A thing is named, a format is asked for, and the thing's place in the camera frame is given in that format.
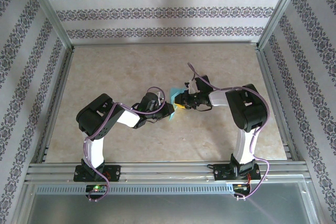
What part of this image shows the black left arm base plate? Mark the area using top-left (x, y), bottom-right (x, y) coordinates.
top-left (73, 165), bottom-right (122, 183)

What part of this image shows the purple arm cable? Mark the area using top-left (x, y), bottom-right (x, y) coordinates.
top-left (187, 62), bottom-right (271, 200)
top-left (82, 87), bottom-right (166, 203)

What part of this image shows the grey metal sheet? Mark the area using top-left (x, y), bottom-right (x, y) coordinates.
top-left (25, 182), bottom-right (316, 224)

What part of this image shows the long aluminium mounting rail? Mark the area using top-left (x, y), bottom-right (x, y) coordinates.
top-left (25, 162), bottom-right (312, 184)

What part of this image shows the aluminium frame rail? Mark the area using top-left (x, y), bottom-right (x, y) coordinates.
top-left (71, 40), bottom-right (259, 48)
top-left (256, 47), bottom-right (300, 163)
top-left (36, 47), bottom-right (76, 164)

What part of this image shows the aluminium frame post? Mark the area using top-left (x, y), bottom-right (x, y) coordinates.
top-left (257, 0), bottom-right (310, 50)
top-left (22, 0), bottom-right (75, 51)

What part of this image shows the slotted grey cable duct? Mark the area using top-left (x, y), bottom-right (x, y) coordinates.
top-left (35, 184), bottom-right (235, 196)

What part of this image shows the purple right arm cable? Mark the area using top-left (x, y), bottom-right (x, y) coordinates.
top-left (187, 62), bottom-right (271, 200)

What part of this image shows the small control board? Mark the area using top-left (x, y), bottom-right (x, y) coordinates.
top-left (233, 183), bottom-right (251, 193)
top-left (86, 184), bottom-right (109, 193)

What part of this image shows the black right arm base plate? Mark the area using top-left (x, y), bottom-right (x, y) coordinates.
top-left (213, 163), bottom-right (261, 183)

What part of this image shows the thin black right gripper cable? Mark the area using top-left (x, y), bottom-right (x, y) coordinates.
top-left (193, 104), bottom-right (213, 112)

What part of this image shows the teal cloth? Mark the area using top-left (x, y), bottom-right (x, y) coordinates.
top-left (167, 87), bottom-right (184, 122)

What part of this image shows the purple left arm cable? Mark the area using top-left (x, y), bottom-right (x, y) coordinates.
top-left (82, 87), bottom-right (166, 203)

